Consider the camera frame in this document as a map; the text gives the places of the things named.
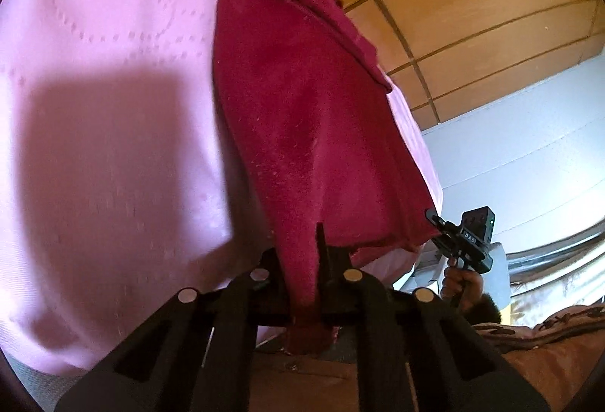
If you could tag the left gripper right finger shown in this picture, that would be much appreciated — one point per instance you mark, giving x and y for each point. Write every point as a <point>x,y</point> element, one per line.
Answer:
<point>413,351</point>

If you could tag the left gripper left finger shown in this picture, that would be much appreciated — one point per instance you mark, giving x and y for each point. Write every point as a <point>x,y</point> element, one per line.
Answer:
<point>193,354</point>

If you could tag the dark red garment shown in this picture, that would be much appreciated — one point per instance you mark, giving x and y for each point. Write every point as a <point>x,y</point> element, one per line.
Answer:
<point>328,142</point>

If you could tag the person's right hand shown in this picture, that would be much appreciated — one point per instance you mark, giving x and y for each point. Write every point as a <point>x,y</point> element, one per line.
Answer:
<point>462,286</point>

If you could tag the patterned pink blanket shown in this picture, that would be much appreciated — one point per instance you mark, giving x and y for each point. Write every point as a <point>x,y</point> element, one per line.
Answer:
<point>556,357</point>

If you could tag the pink bed sheet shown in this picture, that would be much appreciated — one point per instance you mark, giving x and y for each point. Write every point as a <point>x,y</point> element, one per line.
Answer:
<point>120,180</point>

